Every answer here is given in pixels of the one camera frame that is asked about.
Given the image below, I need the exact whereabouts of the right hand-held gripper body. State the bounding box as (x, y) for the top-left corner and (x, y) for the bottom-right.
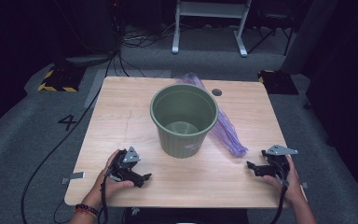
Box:
(261, 144), (299, 188)

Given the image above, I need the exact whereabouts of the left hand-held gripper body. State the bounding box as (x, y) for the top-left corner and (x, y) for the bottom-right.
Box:
(106, 146), (143, 185)

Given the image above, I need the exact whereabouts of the purple plastic trash bag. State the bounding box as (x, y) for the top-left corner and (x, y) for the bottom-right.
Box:
(175, 72), (249, 158)

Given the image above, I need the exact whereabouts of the green plastic trash can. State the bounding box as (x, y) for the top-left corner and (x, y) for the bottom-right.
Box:
(149, 83), (220, 159)

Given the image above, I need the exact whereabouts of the person's right hand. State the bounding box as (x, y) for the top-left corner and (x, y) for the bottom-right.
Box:
(262, 155), (306, 206)

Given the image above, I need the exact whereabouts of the person's left hand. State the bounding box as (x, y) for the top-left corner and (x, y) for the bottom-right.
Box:
(89, 149), (135, 209)

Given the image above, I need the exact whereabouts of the person's dark clothing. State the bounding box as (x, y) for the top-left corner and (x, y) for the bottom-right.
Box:
(122, 207), (250, 224)

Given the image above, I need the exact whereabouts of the black yellow striped base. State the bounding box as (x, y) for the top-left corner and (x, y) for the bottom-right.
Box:
(257, 69), (299, 95)
(37, 65), (88, 93)

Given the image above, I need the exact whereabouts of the grey pillar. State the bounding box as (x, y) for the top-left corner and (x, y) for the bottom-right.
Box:
(281, 0), (339, 75)

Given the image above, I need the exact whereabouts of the black tripod stand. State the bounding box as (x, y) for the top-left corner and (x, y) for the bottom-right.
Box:
(247, 8), (296, 56)

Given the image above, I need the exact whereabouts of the black equipment rack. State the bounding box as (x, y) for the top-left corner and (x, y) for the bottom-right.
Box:
(83, 0), (127, 57)

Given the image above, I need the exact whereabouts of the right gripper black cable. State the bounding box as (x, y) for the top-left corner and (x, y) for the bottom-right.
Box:
(269, 161), (291, 224)

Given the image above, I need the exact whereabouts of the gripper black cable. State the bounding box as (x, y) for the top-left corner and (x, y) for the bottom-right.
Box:
(269, 161), (291, 224)
(97, 175), (110, 224)

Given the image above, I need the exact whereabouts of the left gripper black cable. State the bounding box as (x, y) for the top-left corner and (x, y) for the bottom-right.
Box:
(97, 175), (110, 224)

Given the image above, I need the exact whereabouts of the black beaded bracelet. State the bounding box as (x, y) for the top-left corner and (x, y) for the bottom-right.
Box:
(74, 203), (101, 217)

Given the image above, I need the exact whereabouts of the red string bracelet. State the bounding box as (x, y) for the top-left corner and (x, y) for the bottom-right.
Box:
(73, 208), (98, 218)

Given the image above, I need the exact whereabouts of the long black floor cable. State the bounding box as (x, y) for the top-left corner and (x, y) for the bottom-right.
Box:
(20, 52), (122, 224)

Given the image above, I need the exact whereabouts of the tangle of floor cables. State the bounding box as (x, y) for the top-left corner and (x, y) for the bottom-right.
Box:
(120, 22), (176, 49)

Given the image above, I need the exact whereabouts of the white desk frame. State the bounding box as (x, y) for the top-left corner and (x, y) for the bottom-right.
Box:
(171, 0), (253, 58)

